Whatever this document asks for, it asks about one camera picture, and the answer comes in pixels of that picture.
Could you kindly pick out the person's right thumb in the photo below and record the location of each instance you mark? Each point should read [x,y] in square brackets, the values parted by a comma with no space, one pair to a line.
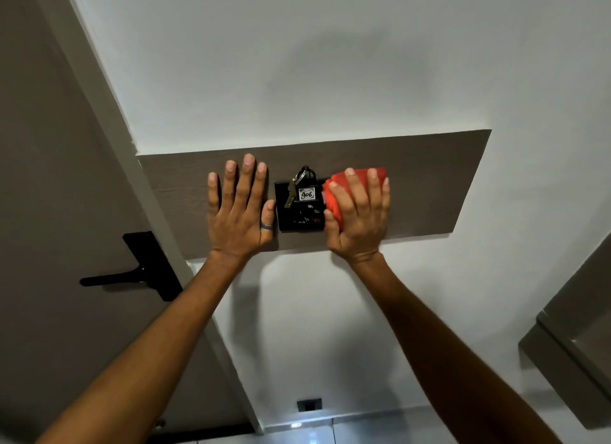
[332,226]

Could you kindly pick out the person's right forearm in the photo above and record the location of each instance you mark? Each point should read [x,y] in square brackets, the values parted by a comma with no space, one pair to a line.
[444,357]

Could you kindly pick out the black key tag white label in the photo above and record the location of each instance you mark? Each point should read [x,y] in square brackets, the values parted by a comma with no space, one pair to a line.
[306,188]

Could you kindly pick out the metal key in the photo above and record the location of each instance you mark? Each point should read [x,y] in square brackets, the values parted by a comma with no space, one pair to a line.
[290,198]

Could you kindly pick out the black wall switch panel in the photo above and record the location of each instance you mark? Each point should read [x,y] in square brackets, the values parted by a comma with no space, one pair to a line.
[300,217]

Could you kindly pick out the brown door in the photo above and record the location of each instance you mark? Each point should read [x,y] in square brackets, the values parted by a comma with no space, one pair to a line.
[62,195]

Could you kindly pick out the person's right middle finger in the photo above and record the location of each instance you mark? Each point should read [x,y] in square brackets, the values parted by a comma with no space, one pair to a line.
[358,188]

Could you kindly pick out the person's left middle finger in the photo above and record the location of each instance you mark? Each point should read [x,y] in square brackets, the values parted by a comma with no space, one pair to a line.
[246,176]

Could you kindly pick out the black wall socket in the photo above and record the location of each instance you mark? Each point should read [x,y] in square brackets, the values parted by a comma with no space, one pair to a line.
[309,405]

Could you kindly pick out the person's left thumb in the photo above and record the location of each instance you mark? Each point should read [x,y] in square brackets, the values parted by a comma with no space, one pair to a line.
[268,217]

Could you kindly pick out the person's left hand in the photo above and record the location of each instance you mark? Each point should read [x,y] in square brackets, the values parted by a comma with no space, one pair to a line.
[236,224]

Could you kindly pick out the person's right hand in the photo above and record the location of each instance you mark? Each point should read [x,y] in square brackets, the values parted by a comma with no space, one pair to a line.
[360,229]

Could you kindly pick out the person's right little finger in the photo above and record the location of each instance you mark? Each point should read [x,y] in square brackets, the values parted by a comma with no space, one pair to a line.
[386,195]

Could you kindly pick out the person's left forearm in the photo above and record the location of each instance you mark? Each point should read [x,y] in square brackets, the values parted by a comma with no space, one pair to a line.
[143,353]

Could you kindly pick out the grey brown cabinet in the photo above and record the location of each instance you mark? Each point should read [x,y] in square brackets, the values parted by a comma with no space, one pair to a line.
[573,343]

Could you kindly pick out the brown wood wall panel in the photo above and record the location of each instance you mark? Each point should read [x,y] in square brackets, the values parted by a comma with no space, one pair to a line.
[429,186]

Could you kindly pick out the person's left little finger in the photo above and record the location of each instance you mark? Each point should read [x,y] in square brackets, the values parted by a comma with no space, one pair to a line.
[214,193]

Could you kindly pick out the red cloth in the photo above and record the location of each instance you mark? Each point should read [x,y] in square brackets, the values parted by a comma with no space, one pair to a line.
[334,193]

